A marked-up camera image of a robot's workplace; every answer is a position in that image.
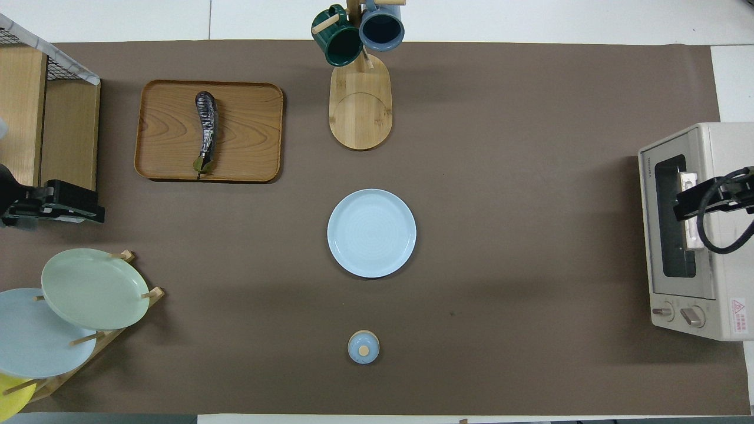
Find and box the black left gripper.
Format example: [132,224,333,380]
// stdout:
[0,164,105,229]

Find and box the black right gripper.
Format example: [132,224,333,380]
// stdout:
[673,167,754,222]

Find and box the dark purple eggplant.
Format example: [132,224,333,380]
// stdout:
[193,91,219,179]

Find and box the small light blue plate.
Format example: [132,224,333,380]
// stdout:
[327,188,417,279]

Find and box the cream toaster oven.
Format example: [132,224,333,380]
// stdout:
[638,122,754,341]

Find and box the mint green plate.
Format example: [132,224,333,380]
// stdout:
[41,248,150,331]

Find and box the wooden plate rack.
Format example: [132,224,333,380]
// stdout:
[27,250,164,404]

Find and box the large light blue plate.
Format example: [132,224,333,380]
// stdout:
[0,287,98,379]

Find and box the wooden tray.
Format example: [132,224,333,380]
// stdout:
[134,80,285,183]

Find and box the yellow plate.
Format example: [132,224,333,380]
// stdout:
[0,374,37,424]

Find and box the brown table mat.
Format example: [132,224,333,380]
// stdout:
[0,40,754,416]

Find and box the wooden mug tree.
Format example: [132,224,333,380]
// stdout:
[311,0,407,151]

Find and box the dark green mug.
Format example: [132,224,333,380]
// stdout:
[311,5,363,67]

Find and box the small blue bell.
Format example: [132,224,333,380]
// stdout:
[348,330,381,365]

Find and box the blue mug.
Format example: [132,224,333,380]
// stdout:
[359,0,405,52]

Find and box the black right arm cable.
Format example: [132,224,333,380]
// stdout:
[697,170,754,255]

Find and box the wire and wood shelf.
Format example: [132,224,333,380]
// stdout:
[0,13,101,192]

